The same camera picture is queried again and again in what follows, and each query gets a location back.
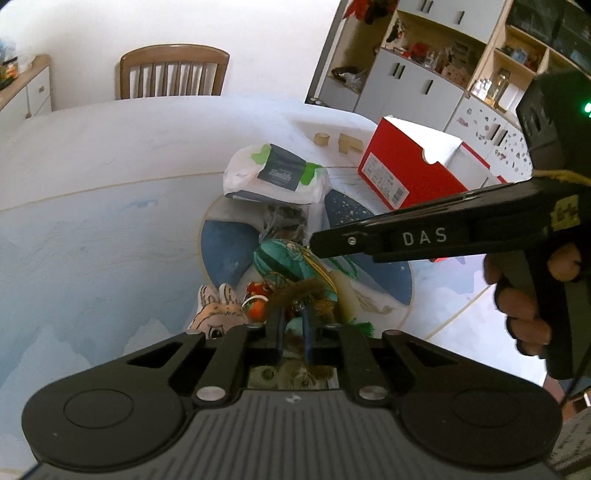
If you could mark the green painted oval ornament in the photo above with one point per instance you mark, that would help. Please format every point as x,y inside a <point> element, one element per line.
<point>281,265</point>

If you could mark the white plastic-wrapped dark packet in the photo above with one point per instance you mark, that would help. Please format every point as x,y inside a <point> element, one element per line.
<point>277,170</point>

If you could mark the angular wooden block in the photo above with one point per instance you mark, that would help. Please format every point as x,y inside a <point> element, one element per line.
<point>348,143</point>

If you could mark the white sideboard with wooden top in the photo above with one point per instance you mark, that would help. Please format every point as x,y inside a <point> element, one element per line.
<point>27,97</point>

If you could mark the clear plastic bag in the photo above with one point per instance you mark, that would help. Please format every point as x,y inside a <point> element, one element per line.
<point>285,221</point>

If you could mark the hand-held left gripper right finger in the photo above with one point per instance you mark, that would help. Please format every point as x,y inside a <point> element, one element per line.
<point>308,338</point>

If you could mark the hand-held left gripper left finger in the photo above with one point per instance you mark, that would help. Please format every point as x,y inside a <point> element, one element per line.
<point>277,338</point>

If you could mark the red and white shoe box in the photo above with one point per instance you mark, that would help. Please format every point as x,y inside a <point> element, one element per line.
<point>392,166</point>

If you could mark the round wooden block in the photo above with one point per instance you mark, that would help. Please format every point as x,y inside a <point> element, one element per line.
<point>322,139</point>

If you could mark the cream plush toy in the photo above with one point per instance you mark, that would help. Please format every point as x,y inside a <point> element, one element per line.
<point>217,316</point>

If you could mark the white and wood wall cabinet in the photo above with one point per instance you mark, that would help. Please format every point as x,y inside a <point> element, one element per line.
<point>415,87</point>

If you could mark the person's right hand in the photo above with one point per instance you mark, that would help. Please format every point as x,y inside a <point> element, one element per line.
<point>526,323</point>

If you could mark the brown furry scrunchie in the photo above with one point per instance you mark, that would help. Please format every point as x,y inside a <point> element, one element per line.
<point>300,290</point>

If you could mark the blue and white printed tablecloth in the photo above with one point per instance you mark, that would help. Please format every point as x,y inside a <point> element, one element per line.
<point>115,207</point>

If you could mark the red hanging decoration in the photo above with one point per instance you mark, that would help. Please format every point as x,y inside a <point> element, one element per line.
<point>364,7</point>

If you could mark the wooden slat-back chair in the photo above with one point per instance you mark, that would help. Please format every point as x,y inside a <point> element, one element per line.
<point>175,52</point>

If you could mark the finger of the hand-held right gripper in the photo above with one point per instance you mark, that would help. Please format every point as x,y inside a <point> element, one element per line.
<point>351,242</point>

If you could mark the small red ornament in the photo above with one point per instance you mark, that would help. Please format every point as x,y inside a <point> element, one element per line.
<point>256,300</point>

